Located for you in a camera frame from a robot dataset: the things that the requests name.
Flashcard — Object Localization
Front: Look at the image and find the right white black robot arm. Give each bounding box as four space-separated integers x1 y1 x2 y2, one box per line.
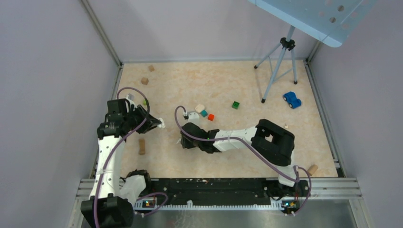
180 119 300 196

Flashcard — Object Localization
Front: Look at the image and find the near wooden cube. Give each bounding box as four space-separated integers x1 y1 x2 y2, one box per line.
141 77 149 85

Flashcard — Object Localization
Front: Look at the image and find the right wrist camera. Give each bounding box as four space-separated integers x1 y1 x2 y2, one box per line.
183 112 200 126

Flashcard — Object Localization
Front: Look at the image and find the wooden cube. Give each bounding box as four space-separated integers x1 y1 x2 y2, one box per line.
148 65 155 72
141 77 149 85

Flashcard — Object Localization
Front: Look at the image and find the wooden cylinder block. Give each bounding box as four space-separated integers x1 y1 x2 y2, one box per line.
307 164 318 176

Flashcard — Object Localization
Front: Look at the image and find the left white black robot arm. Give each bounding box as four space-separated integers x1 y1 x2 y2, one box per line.
80 98 165 228

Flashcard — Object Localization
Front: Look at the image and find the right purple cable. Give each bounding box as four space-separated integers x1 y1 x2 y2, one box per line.
174 105 312 216

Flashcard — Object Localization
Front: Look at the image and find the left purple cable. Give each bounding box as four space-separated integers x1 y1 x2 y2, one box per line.
94 87 168 228

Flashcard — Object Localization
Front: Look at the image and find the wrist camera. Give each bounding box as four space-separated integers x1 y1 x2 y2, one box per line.
125 94 135 105
183 112 200 126

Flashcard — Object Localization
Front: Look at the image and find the light blue perforated panel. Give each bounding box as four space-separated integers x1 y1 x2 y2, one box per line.
250 0 376 48

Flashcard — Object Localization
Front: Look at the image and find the purple cable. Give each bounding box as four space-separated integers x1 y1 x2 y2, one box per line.
174 105 312 216
94 87 168 228

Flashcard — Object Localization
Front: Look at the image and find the dark green toy brick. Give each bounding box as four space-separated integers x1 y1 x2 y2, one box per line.
231 101 240 109

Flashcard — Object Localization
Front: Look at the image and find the wooden arch block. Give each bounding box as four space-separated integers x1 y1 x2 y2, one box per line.
138 138 146 155

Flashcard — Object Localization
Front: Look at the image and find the far wooden cube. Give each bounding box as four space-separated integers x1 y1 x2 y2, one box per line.
148 65 155 72

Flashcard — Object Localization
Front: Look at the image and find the white earbud charging case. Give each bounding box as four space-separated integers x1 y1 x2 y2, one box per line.
157 118 166 128

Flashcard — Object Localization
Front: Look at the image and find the grey tripod stand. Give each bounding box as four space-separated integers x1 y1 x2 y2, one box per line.
254 26 298 104

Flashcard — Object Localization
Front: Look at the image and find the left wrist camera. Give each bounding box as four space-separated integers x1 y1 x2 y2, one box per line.
125 94 135 105

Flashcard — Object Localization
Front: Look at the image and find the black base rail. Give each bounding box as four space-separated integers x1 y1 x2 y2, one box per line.
140 178 309 208

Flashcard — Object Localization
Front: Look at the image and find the blue toy car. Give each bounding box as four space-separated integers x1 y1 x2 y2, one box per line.
283 91 302 109

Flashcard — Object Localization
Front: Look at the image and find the beige rounded block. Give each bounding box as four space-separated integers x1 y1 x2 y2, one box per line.
195 104 205 114

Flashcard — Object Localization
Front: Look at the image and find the teal small cube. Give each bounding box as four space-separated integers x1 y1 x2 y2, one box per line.
200 110 208 117

